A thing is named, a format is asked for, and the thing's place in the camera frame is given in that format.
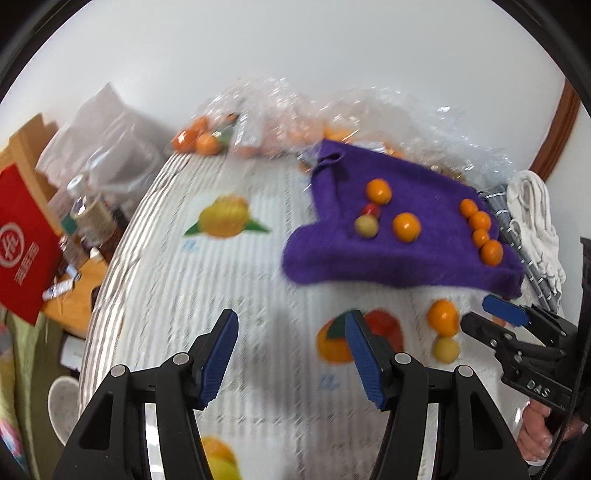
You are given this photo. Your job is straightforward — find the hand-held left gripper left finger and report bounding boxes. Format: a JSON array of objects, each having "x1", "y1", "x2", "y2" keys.
[{"x1": 52, "y1": 308, "x2": 240, "y2": 480}]

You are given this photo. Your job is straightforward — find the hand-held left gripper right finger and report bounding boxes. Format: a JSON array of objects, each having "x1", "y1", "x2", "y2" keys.
[{"x1": 345, "y1": 309, "x2": 532, "y2": 480}]

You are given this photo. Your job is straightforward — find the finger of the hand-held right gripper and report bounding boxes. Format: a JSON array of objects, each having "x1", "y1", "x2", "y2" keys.
[
  {"x1": 462, "y1": 312, "x2": 559, "y2": 365},
  {"x1": 482, "y1": 295, "x2": 578, "y2": 352}
]

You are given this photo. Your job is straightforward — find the large orange mandarin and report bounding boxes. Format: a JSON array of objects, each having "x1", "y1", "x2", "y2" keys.
[{"x1": 427, "y1": 300, "x2": 461, "y2": 336}]

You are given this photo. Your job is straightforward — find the small yellow-green fruit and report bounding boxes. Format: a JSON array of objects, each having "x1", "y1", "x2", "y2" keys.
[{"x1": 355, "y1": 215, "x2": 380, "y2": 239}]

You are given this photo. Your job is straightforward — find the person's right hand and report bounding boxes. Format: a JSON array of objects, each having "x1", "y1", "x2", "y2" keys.
[{"x1": 517, "y1": 401, "x2": 583, "y2": 466}]

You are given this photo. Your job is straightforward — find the small pale yellow fruit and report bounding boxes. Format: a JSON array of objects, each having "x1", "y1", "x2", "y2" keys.
[{"x1": 433, "y1": 336, "x2": 461, "y2": 362}]

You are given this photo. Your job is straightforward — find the fruit-print table cover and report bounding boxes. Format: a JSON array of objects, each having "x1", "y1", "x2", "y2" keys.
[{"x1": 78, "y1": 152, "x2": 550, "y2": 480}]

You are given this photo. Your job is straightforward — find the purple cloth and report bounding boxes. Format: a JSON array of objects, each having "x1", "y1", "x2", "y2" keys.
[{"x1": 281, "y1": 140, "x2": 527, "y2": 298}]

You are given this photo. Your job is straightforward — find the white towel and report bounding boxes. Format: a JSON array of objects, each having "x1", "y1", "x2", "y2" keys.
[{"x1": 505, "y1": 170, "x2": 568, "y2": 296}]

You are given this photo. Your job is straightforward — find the grey checkered cloth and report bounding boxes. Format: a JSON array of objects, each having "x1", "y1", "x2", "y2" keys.
[{"x1": 478, "y1": 185, "x2": 561, "y2": 312}]

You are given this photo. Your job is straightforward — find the small white box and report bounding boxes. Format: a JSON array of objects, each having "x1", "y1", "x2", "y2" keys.
[{"x1": 62, "y1": 336, "x2": 86, "y2": 369}]

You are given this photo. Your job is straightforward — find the wooden side table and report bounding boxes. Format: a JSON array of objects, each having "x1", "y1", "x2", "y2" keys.
[{"x1": 41, "y1": 258, "x2": 109, "y2": 337}]

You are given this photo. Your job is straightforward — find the white bowl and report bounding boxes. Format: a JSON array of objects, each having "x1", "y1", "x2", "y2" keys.
[{"x1": 48, "y1": 376, "x2": 81, "y2": 446}]

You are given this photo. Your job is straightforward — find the small white tube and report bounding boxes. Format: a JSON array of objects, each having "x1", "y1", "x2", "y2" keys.
[{"x1": 42, "y1": 279, "x2": 77, "y2": 301}]

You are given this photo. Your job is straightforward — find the small brown bottle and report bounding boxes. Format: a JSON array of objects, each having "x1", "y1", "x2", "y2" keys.
[{"x1": 60, "y1": 235, "x2": 90, "y2": 273}]

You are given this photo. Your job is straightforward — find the clear jar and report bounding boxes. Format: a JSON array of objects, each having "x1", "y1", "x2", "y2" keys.
[{"x1": 74, "y1": 198, "x2": 118, "y2": 247}]

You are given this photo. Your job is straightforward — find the green blanket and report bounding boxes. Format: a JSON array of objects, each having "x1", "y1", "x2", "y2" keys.
[{"x1": 0, "y1": 307, "x2": 86, "y2": 480}]

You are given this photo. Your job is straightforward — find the clear plastic bottle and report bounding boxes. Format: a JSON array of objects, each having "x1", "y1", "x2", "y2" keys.
[{"x1": 66, "y1": 175, "x2": 98, "y2": 222}]

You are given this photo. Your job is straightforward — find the clear plastic bag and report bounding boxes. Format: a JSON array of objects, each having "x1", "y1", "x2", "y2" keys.
[
  {"x1": 173, "y1": 78, "x2": 324, "y2": 162},
  {"x1": 318, "y1": 88, "x2": 513, "y2": 185}
]

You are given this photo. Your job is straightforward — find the red bag with white logo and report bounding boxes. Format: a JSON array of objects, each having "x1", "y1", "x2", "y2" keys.
[{"x1": 0, "y1": 165, "x2": 63, "y2": 325}]

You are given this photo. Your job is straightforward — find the white plastic bag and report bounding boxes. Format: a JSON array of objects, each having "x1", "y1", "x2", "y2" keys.
[{"x1": 34, "y1": 82, "x2": 169, "y2": 204}]

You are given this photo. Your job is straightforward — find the black cable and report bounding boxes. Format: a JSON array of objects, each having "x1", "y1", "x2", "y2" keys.
[{"x1": 540, "y1": 364, "x2": 583, "y2": 480}]

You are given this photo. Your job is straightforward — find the wooden door frame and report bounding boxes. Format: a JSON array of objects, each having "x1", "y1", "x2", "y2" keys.
[{"x1": 529, "y1": 78, "x2": 581, "y2": 183}]

